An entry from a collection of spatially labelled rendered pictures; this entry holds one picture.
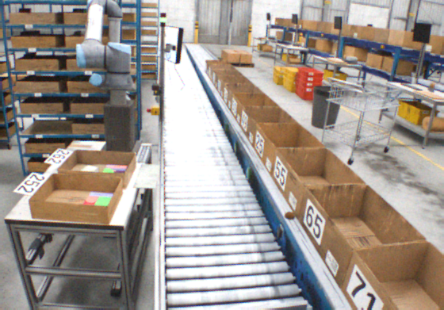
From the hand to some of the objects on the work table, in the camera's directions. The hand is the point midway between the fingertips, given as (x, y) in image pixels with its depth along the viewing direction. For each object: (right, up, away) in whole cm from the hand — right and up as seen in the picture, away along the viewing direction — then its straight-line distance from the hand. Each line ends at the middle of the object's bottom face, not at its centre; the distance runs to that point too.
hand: (131, 97), depth 279 cm
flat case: (+15, -70, -118) cm, 138 cm away
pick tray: (+6, -58, -89) cm, 107 cm away
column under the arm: (+7, -42, -49) cm, 65 cm away
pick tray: (+6, -70, -119) cm, 139 cm away
